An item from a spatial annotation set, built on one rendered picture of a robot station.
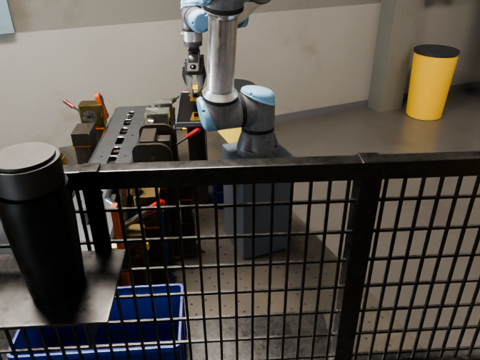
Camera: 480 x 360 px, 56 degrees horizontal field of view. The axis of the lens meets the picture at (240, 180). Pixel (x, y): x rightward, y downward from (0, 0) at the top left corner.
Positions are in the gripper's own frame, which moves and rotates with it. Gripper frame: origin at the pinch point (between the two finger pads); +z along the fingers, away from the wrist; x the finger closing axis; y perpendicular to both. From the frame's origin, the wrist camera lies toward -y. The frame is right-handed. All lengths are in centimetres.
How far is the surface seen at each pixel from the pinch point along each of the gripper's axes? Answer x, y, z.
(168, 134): 7.3, -25.4, 6.8
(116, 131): 38.2, 12.4, 21.7
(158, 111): 17.6, 8.7, 10.8
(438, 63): -206, 267, 62
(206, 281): -7, -53, 52
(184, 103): 5.3, 4.7, 5.8
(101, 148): 40.0, -6.2, 21.7
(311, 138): -81, 225, 122
